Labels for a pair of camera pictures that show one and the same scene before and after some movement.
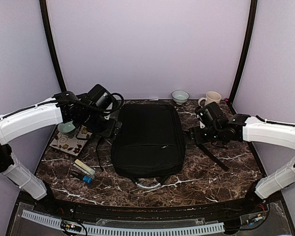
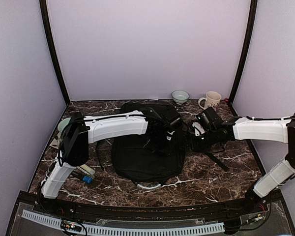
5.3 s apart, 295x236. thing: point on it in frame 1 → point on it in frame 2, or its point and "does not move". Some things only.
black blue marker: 85,178 does not move
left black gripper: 111,132 → 165,152
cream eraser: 84,167 does not move
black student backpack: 148,142 does not move
